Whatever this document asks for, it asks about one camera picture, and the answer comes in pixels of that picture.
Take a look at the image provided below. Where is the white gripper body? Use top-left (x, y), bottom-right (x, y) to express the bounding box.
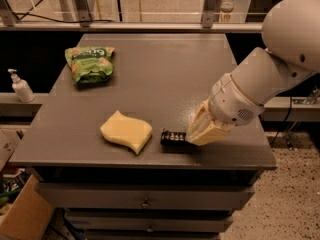
top-left (208, 73), bottom-right (264, 126)

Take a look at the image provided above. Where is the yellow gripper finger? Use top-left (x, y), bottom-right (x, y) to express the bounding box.
top-left (186, 100), bottom-right (213, 138)
top-left (187, 120), bottom-right (235, 146)

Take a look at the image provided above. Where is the black rxbar chocolate bar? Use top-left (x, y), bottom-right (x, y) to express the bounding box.
top-left (160, 129), bottom-right (188, 146)

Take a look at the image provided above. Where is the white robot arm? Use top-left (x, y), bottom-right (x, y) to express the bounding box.
top-left (186, 0), bottom-right (320, 146)

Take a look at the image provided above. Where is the yellow wavy sponge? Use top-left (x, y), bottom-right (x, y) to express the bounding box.
top-left (100, 110), bottom-right (152, 155)

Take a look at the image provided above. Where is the grey drawer cabinet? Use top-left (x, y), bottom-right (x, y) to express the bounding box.
top-left (11, 34), bottom-right (276, 240)

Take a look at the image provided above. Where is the green snack chip bag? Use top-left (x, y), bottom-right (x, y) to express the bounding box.
top-left (65, 46), bottom-right (115, 86)

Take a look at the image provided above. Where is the white pump lotion bottle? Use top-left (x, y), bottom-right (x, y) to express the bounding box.
top-left (8, 69), bottom-right (35, 103)

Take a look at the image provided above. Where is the brown cardboard box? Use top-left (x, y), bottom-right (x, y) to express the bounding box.
top-left (0, 176), bottom-right (55, 240)

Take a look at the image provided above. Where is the black cable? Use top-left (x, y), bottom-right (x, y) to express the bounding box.
top-left (13, 12), bottom-right (114, 25)

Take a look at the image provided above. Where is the metal railing frame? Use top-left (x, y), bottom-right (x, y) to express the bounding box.
top-left (0, 0), bottom-right (320, 34)

